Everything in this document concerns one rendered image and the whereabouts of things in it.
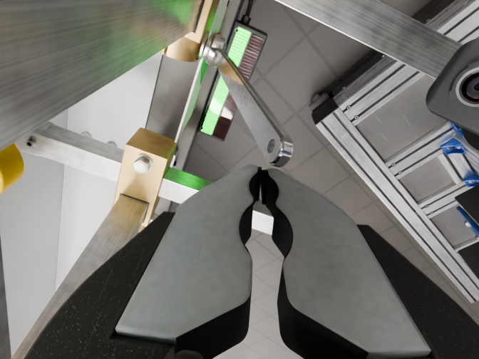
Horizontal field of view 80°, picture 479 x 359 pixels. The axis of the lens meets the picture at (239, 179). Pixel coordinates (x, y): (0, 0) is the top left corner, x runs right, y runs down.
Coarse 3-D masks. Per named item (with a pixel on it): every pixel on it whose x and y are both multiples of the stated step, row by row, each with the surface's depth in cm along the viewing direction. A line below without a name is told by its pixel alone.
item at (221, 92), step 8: (240, 32) 38; (248, 32) 38; (240, 40) 38; (232, 48) 39; (240, 48) 39; (232, 56) 40; (240, 56) 40; (216, 88) 42; (224, 88) 42; (216, 96) 43; (224, 96) 43; (216, 104) 43; (208, 112) 44; (216, 112) 44; (208, 120) 45; (216, 120) 45; (208, 128) 46
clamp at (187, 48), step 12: (204, 0) 22; (216, 0) 23; (204, 12) 22; (204, 24) 23; (192, 36) 23; (204, 36) 24; (168, 48) 24; (180, 48) 24; (192, 48) 24; (180, 60) 25; (192, 60) 25
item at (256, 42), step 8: (256, 40) 38; (248, 48) 39; (256, 48) 39; (248, 56) 39; (256, 56) 39; (240, 64) 40; (248, 64) 40; (248, 72) 41; (232, 104) 43; (224, 112) 44; (232, 112) 44; (224, 120) 45; (216, 128) 46; (224, 128) 46; (216, 136) 46; (224, 136) 46
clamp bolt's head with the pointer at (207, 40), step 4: (208, 32) 25; (208, 36) 25; (212, 36) 25; (204, 40) 24; (208, 40) 25; (204, 44) 25; (208, 44) 25; (200, 48) 25; (204, 48) 26; (208, 48) 25; (224, 48) 25; (200, 52) 25; (204, 52) 25; (200, 56) 25; (204, 56) 26
